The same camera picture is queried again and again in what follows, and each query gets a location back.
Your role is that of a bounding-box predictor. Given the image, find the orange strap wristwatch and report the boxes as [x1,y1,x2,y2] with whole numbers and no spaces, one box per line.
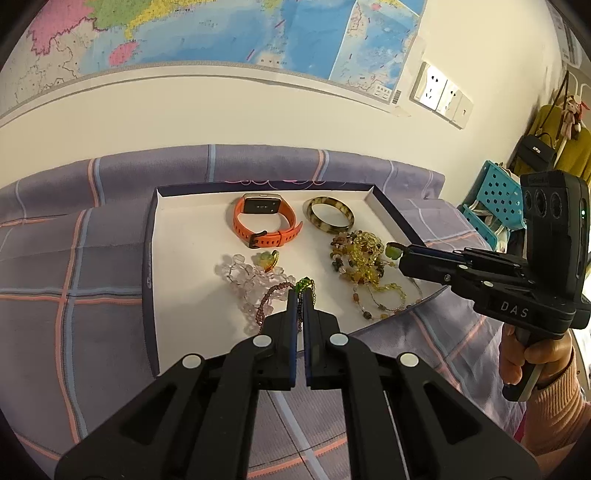
[231,193,304,250]

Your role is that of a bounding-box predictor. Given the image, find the white wall socket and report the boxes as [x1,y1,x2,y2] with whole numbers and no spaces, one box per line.
[436,78,463,123]
[410,62,448,112]
[450,93,475,130]

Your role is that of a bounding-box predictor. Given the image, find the tortoiseshell bangle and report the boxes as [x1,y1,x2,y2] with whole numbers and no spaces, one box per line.
[307,196,356,233]

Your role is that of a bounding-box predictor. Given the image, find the black handbag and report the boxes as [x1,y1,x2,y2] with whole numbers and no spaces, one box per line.
[510,133,557,174]

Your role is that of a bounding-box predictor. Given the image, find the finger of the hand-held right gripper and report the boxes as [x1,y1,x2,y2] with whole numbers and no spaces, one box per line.
[405,244,530,278]
[398,252,525,302]

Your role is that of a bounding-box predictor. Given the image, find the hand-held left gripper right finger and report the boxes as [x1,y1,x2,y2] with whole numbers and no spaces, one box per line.
[302,292,541,480]

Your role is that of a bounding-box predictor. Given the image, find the person's right hand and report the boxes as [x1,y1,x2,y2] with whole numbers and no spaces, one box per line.
[499,323,576,391]

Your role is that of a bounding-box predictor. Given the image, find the yellow coat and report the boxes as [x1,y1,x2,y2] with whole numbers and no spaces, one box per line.
[517,103,591,182]

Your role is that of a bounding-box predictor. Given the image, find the purple plaid bedsheet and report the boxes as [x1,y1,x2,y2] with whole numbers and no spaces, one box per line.
[0,144,532,480]

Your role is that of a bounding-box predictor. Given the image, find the colourful wall map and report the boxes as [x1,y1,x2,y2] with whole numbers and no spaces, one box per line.
[0,0,426,120]

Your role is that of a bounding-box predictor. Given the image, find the clear crystal bead bracelet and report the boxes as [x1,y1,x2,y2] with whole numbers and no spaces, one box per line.
[214,253,297,336]

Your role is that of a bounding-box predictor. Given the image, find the purple bead bracelet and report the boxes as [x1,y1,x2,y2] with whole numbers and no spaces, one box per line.
[256,282,296,325]

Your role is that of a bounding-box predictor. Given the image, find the small plush doll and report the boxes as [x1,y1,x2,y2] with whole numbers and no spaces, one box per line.
[560,94,585,139]

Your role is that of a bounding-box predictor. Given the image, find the yellow chip bead necklace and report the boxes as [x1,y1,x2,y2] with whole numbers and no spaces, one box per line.
[342,231,424,322]

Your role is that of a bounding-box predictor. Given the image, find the green bead chain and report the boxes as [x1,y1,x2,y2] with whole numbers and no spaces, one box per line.
[293,276,319,306]

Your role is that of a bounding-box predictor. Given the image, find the white box with blue rim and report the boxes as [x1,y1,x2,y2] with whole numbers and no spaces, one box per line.
[142,181,446,377]

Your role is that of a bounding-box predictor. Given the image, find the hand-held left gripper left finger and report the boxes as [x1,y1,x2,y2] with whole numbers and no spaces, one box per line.
[54,288,304,480]

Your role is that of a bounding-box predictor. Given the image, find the multicolour stone bead bracelet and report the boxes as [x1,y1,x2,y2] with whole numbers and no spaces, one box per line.
[329,233,370,283]

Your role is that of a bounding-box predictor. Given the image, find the teal plastic basket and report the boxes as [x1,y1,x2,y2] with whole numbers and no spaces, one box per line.
[461,160,528,251]

